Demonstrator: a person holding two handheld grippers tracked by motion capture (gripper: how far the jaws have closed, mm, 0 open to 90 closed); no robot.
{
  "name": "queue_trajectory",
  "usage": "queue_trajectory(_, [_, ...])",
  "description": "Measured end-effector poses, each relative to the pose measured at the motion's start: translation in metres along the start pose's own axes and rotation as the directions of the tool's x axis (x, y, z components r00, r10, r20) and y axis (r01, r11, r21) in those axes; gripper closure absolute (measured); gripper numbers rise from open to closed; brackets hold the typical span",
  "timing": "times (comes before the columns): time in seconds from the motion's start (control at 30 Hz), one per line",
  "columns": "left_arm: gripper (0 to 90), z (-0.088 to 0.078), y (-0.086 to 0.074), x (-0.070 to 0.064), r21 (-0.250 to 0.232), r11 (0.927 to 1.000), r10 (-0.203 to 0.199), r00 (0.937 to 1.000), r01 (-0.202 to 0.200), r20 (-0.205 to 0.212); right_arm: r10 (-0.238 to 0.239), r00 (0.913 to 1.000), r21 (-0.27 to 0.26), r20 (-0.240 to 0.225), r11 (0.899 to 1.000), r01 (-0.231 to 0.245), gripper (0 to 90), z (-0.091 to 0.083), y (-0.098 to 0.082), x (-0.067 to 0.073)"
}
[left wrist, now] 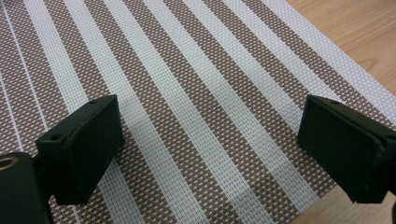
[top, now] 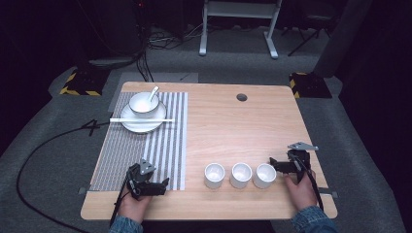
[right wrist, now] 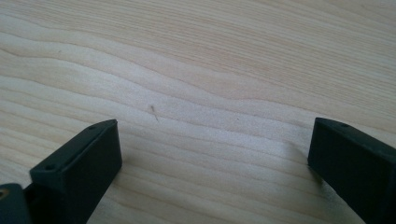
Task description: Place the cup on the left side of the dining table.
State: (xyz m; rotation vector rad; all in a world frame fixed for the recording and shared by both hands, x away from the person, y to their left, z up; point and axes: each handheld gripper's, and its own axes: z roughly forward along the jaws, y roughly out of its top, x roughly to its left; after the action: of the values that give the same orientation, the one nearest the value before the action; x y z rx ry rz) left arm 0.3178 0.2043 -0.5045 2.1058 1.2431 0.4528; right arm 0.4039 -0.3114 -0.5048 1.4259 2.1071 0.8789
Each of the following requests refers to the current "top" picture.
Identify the white spoon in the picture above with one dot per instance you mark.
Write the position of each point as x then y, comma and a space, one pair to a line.
154, 91

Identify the white desk frame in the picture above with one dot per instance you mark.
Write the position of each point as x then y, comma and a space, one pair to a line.
239, 9

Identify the grey curtain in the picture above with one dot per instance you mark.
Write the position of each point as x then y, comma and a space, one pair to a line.
340, 39

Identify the person's right hand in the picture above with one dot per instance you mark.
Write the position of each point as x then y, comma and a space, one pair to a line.
304, 194

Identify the white chopstick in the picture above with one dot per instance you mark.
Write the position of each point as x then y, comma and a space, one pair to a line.
136, 119

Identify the black tripod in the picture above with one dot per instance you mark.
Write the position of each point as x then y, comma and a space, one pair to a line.
306, 39

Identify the black yellow striped base plate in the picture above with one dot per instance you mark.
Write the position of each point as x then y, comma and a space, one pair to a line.
82, 82
309, 85

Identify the person's left hand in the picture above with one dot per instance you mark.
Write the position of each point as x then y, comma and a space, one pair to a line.
132, 208

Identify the white plate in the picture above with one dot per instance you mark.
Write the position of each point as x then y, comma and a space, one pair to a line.
142, 128

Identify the grey striped placemat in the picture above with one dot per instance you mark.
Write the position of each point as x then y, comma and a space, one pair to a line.
168, 155

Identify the grey stand base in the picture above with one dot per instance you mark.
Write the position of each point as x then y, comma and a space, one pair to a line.
110, 62

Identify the white cup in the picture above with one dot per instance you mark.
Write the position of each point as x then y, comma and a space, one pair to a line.
240, 181
263, 181
213, 181

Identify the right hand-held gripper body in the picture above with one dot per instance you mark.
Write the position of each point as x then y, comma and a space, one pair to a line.
301, 161

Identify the grey table bracket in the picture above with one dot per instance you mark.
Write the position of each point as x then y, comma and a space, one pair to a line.
328, 193
83, 191

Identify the white bowl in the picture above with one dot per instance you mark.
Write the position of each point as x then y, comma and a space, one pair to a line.
141, 104

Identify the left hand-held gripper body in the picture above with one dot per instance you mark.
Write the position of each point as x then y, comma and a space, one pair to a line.
137, 181

